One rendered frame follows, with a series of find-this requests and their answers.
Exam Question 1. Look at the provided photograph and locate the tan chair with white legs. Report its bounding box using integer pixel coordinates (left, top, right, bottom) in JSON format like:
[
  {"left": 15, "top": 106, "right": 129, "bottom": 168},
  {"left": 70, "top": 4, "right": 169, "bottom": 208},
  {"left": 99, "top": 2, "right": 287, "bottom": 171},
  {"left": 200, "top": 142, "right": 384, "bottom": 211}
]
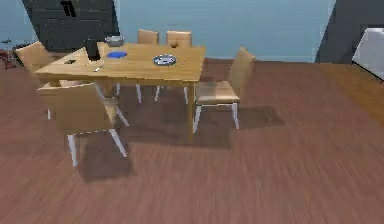
[
  {"left": 153, "top": 30, "right": 193, "bottom": 105},
  {"left": 192, "top": 46, "right": 257, "bottom": 135},
  {"left": 134, "top": 28, "right": 160, "bottom": 104},
  {"left": 37, "top": 82, "right": 130, "bottom": 168},
  {"left": 14, "top": 41, "right": 53, "bottom": 74}
]

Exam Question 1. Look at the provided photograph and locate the wooden dining table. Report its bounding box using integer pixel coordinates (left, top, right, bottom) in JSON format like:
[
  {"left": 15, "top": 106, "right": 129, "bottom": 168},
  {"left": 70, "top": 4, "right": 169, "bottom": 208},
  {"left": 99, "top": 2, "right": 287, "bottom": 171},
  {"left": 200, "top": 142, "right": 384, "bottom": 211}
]
[{"left": 34, "top": 42, "right": 207, "bottom": 142}]

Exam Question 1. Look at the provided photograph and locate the blue plate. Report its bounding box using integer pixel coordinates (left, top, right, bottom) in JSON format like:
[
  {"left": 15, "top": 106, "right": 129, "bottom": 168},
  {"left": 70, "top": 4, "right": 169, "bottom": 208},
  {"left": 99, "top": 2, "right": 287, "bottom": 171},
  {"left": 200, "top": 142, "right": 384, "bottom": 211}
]
[{"left": 106, "top": 50, "right": 129, "bottom": 60}]

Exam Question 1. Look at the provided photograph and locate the grey metal bowl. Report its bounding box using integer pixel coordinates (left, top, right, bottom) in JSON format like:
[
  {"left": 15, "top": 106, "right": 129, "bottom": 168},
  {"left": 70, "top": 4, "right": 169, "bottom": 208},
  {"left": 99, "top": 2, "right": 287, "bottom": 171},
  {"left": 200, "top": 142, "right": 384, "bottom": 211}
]
[{"left": 104, "top": 35, "right": 125, "bottom": 47}]

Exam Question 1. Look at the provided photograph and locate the dark grey shelf cabinet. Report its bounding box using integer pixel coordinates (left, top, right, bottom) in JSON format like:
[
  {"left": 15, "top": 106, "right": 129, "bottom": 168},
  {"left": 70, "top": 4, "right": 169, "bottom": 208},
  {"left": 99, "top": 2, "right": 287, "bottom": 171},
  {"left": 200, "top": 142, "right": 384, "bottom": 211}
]
[{"left": 21, "top": 0, "right": 121, "bottom": 53}]

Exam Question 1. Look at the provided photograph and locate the white cabinet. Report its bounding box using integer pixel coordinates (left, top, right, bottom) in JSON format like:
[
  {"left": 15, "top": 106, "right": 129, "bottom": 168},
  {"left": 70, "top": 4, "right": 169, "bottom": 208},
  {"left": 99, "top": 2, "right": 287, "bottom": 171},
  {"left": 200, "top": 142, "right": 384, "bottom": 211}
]
[{"left": 351, "top": 27, "right": 384, "bottom": 82}]

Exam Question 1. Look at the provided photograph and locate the dark red plant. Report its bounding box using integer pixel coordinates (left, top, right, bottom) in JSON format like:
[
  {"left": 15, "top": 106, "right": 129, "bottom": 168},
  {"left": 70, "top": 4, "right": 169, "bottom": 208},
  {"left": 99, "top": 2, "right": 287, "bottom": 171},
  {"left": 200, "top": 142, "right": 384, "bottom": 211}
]
[{"left": 0, "top": 48, "right": 17, "bottom": 70}]

